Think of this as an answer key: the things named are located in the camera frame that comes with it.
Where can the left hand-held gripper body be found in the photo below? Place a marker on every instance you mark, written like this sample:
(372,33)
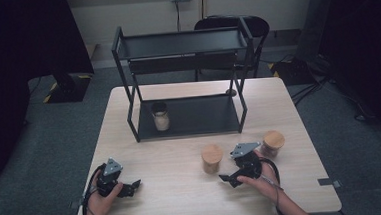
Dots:
(110,170)

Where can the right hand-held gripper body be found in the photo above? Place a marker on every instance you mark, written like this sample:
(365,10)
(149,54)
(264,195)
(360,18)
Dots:
(248,165)

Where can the glass jar with cinnamon sticks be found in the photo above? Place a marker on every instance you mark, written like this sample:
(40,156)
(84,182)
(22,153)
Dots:
(212,156)

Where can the black metal shelf rack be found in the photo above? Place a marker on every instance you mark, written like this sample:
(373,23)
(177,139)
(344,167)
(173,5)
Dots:
(192,117)

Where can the person's right hand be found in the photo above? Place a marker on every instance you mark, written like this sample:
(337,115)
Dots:
(268,183)

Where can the person's left hand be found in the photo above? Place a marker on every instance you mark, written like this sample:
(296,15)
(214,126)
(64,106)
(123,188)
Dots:
(97,205)

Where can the wooden-lidded jar with dark spice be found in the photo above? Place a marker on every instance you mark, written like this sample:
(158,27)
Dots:
(273,141)

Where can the grey tape strip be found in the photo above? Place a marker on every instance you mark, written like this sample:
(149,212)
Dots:
(75,204)
(328,182)

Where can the black-lidded jar with white grains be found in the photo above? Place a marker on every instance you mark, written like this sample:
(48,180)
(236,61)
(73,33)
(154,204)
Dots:
(161,121)

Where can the small dark round disc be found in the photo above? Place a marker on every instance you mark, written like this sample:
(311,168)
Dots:
(231,92)

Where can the black stand base striped tape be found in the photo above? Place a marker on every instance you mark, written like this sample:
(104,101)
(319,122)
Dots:
(70,89)

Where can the black floor box striped tape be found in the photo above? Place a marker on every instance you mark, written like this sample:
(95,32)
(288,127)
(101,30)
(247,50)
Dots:
(293,71)

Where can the black chair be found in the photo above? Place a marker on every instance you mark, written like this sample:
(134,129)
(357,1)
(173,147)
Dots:
(257,25)

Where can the dark curtain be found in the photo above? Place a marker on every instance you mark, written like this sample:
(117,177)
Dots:
(365,43)
(15,64)

